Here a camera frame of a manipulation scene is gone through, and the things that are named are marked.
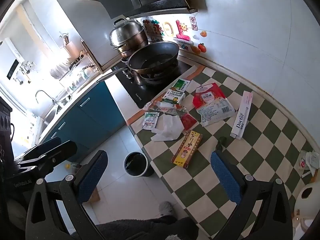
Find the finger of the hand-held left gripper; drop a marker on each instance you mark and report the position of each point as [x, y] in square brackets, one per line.
[62, 151]
[46, 145]

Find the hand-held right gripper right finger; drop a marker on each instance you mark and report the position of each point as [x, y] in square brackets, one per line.
[225, 178]

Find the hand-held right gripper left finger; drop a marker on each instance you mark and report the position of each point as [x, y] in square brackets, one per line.
[92, 177]

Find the white round trash bin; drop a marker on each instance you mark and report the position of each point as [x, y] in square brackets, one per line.
[145, 170]

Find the red packet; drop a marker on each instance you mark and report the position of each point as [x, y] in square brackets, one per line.
[188, 122]

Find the clear plastic wrapper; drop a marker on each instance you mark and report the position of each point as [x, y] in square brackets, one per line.
[170, 108]

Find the green white yellow box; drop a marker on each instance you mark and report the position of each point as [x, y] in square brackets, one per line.
[173, 97]

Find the person's left forearm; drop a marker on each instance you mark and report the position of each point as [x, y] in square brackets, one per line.
[13, 217]

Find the oil bottle with yellow cap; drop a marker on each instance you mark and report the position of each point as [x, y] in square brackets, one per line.
[73, 166]

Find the steel kitchen sink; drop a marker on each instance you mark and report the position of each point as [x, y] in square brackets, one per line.
[51, 115]

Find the small dark green wrapper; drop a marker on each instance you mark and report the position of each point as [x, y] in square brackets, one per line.
[221, 142]

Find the black appliance with knobs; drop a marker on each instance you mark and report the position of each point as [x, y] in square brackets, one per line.
[5, 130]

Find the yellow brown box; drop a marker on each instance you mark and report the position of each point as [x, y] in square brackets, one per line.
[187, 150]

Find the blue kitchen cabinets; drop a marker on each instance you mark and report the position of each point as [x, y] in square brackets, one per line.
[95, 115]

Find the curved steel faucet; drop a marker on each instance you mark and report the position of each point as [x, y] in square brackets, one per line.
[41, 93]

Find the green white checkered tablecloth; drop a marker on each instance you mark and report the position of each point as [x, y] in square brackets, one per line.
[262, 142]

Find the person's right leg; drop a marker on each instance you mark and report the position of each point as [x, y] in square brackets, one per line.
[187, 230]

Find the person's leg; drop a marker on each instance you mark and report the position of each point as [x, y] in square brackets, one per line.
[187, 230]
[135, 228]

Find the long white box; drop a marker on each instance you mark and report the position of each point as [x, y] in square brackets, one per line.
[242, 116]

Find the grey fuzzy slipper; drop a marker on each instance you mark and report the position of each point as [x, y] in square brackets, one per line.
[167, 208]

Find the person's left leg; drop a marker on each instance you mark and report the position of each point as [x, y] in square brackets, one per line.
[135, 228]

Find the red white plastic bag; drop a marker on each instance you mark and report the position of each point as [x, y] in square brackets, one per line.
[212, 105]

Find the crumpled white plastic bag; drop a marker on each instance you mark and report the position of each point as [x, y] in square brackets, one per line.
[170, 127]

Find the dish rack with dishes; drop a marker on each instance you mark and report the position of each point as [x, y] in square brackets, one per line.
[72, 75]

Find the white red sachet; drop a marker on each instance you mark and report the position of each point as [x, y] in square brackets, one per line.
[303, 163]

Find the white green sachet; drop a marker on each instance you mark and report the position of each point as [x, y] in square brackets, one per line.
[150, 120]

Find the white rounded appliance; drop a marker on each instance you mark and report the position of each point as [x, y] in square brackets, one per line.
[307, 212]

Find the white paper packet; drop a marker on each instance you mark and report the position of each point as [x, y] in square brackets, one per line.
[313, 162]

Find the white water heater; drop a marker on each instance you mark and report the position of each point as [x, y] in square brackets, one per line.
[11, 60]

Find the wooden utensil holder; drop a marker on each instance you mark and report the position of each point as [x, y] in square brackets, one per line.
[71, 47]

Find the black wok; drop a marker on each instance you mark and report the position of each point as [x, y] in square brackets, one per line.
[155, 56]

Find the stainless steel steamer pot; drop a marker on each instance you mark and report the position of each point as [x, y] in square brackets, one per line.
[126, 33]

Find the colourful wall stickers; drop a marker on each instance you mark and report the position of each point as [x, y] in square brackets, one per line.
[180, 33]

